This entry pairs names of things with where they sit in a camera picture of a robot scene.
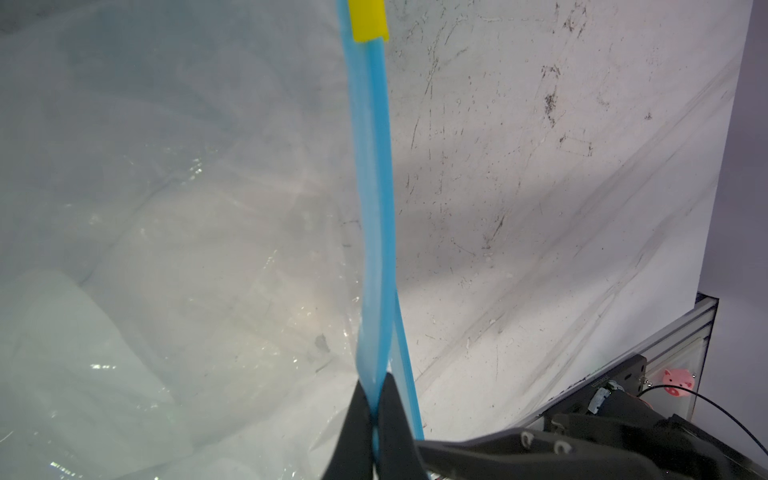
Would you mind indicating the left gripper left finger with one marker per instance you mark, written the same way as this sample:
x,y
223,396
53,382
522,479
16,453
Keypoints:
x,y
353,457

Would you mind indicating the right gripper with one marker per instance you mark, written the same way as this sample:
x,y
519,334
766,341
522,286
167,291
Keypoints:
x,y
629,427

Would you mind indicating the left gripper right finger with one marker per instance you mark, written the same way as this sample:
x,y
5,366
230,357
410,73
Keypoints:
x,y
398,457

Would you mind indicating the clear zip top bag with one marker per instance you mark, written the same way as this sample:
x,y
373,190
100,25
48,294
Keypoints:
x,y
181,239

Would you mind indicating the pink pig figure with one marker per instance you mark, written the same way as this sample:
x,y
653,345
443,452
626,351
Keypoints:
x,y
678,382

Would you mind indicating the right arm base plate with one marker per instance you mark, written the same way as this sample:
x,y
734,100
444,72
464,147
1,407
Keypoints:
x,y
625,374

